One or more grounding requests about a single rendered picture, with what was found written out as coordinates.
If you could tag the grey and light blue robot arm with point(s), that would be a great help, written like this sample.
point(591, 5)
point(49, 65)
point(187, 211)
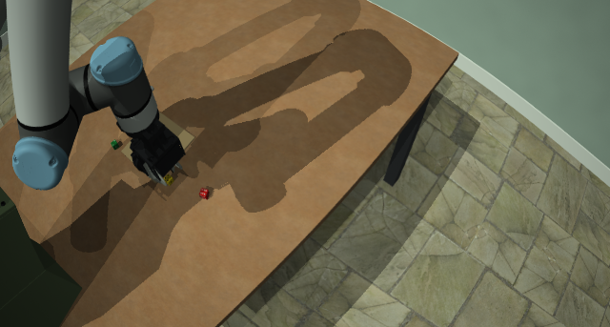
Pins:
point(48, 117)

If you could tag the translucent tan mat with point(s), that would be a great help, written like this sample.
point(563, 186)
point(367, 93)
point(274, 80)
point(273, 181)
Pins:
point(185, 137)

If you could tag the red die with white pips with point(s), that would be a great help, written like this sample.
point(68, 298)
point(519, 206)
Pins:
point(204, 193)

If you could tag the yellow die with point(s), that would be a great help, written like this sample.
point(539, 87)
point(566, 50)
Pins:
point(168, 179)

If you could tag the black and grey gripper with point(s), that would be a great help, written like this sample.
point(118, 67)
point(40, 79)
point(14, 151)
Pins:
point(163, 157)

